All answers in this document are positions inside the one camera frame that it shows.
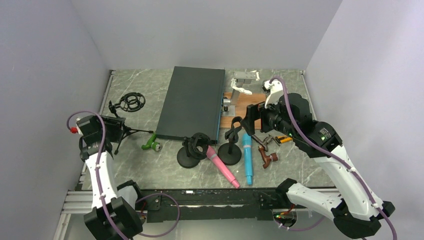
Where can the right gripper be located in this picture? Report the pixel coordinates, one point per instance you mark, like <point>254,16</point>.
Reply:
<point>254,111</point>

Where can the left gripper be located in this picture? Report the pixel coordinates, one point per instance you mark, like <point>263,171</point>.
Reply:
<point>115,124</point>

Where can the blue microphone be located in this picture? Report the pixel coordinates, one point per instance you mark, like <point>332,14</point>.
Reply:
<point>247,154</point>

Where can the black tripod microphone stand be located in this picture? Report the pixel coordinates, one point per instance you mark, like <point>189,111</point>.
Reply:
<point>130,102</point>

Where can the black clip microphone stand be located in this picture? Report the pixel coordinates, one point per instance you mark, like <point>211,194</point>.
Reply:
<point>229,152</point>

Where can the pink microphone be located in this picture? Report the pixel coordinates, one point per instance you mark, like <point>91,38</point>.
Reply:
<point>215,159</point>

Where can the black shock mount stand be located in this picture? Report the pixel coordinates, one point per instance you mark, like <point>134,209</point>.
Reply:
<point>193,150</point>

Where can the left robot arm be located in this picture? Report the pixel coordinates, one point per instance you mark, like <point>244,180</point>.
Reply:
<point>113,214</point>

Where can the wooden board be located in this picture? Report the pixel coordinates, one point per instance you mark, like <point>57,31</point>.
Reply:
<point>240,108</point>

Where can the grey metal pipe fitting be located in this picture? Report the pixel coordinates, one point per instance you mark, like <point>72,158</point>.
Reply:
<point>266,141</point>

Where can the yellow utility knife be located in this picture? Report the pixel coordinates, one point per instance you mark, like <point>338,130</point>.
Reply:
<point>282,139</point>

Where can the green pipe fitting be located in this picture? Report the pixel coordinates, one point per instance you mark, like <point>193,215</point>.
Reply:
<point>152,144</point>

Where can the brown pipe fitting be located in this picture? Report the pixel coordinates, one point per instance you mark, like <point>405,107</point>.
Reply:
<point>267,159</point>

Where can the black flat box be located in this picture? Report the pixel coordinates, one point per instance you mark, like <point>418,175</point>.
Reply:
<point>192,104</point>

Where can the metal bracket fixture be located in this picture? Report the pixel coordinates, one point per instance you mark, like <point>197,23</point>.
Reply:
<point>239,78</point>

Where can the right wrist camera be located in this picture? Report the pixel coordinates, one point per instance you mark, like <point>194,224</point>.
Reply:
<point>274,90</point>

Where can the black base frame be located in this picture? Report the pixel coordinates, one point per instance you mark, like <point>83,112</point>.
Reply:
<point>159,205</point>

